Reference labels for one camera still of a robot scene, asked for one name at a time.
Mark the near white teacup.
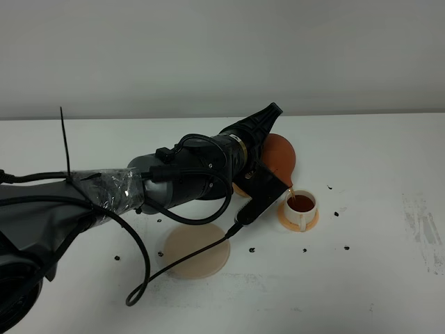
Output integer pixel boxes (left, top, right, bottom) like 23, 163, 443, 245
284, 189, 318, 232

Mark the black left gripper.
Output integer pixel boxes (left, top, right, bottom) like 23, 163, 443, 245
220, 102, 282, 174

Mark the near orange saucer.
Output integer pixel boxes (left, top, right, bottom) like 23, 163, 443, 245
277, 202, 319, 232

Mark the black left camera cable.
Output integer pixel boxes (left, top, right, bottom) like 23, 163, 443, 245
125, 222, 244, 307

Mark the brown teapot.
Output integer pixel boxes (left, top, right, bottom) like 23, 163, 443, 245
261, 134, 296, 188

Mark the far orange saucer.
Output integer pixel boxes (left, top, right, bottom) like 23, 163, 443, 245
232, 182, 250, 198

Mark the beige round teapot coaster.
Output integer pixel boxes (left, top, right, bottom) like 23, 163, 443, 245
159, 224, 230, 280

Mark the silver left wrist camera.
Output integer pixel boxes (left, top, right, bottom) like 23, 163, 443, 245
235, 196, 277, 226

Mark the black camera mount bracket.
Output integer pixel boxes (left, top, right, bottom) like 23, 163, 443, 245
234, 161, 289, 204

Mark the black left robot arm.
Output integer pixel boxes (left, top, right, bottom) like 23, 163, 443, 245
1, 104, 286, 331

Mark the orange saucer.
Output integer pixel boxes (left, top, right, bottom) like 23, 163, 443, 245
232, 182, 250, 198
277, 202, 319, 232

